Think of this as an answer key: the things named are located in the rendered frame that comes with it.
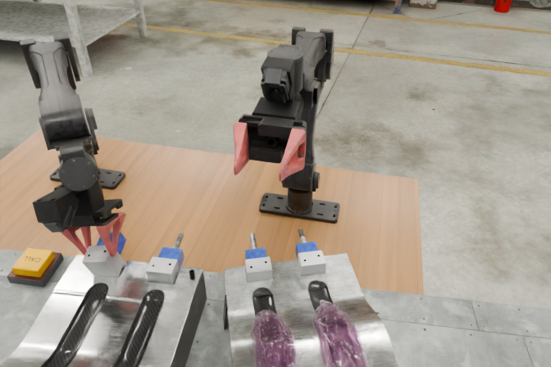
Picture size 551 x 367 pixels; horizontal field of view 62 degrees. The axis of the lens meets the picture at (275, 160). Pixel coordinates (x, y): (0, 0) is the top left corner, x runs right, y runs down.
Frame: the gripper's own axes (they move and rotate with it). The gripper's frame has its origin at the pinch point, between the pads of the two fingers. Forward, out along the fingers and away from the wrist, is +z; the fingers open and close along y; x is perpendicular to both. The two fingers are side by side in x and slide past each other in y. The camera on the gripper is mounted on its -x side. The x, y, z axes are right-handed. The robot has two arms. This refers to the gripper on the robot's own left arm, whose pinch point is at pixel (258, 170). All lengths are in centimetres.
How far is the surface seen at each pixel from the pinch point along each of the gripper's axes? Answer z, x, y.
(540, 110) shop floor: -269, 127, 134
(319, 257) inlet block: -14.3, 31.7, 7.9
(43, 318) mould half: 10.7, 30.6, -36.9
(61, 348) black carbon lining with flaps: 15.0, 31.0, -30.8
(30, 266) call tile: -2, 36, -51
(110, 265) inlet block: 0.3, 26.8, -29.0
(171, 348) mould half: 11.1, 30.8, -12.8
